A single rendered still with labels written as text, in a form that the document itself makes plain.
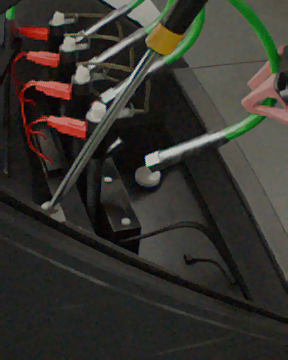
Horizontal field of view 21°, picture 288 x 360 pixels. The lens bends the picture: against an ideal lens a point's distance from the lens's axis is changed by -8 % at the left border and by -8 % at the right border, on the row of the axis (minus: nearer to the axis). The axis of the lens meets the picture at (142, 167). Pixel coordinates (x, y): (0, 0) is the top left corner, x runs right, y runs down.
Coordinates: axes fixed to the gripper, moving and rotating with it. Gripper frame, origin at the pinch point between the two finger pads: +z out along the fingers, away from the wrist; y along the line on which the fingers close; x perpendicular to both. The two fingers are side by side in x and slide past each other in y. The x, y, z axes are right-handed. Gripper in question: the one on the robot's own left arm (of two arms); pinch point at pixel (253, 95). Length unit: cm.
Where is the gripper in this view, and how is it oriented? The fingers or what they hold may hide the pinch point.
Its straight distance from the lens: 84.2
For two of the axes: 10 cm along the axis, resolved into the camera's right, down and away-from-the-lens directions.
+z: -6.8, 1.5, 7.2
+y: -3.8, 7.6, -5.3
